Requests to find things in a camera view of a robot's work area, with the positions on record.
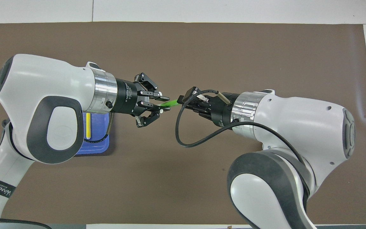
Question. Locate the blue plastic tray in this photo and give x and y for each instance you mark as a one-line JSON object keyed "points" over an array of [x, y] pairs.
{"points": [[98, 148]]}

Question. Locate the yellow marker pen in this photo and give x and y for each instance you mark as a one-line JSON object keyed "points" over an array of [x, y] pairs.
{"points": [[88, 127]]}

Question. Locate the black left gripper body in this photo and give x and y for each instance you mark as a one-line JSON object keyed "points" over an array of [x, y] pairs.
{"points": [[127, 97]]}

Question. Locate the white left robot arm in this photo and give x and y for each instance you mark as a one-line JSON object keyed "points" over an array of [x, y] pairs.
{"points": [[43, 95]]}

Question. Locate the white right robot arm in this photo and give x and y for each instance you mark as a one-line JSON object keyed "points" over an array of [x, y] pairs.
{"points": [[291, 127]]}

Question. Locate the green marker pen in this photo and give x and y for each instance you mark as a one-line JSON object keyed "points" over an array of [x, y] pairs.
{"points": [[172, 103]]}

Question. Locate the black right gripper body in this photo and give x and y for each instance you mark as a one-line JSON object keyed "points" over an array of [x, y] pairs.
{"points": [[222, 109]]}

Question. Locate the brown table mat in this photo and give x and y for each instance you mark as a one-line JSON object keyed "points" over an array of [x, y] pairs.
{"points": [[186, 47]]}

